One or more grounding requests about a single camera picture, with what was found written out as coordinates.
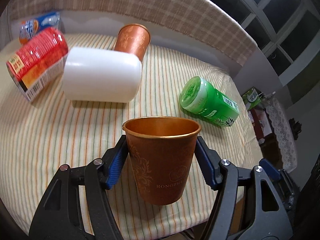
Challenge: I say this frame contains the orange paper cup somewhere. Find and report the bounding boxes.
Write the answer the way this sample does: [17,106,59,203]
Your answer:
[123,116,201,205]
[114,23,151,62]

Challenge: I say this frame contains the white plastic cup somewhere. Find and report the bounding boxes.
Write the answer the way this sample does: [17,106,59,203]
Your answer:
[62,47,142,103]

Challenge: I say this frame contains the white lace cloth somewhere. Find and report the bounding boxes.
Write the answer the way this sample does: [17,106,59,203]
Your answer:
[264,96,298,173]

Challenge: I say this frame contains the green white tissue pack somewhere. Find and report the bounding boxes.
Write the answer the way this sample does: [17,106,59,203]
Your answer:
[241,87,261,111]

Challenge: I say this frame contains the green plastic jar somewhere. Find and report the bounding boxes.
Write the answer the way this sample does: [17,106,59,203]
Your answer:
[179,76,240,127]

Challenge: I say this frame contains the red snack canister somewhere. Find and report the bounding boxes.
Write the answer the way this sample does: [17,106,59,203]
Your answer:
[6,27,69,102]

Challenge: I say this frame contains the blue orange drink can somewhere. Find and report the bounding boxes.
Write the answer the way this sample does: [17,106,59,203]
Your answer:
[19,11,60,45]

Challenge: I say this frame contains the plaid beige sofa backrest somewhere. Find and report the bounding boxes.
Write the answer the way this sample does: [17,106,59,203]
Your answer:
[9,0,257,65]

